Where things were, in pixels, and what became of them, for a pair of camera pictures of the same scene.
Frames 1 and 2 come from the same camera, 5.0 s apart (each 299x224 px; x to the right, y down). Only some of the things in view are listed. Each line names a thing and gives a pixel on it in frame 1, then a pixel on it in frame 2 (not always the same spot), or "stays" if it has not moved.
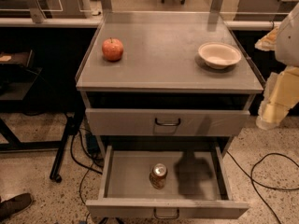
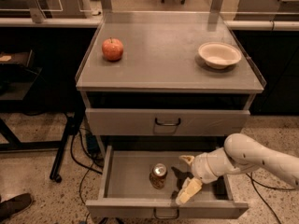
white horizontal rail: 97,22 stays
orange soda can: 158,175 stays
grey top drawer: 125,122 stays
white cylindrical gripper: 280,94 -> 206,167
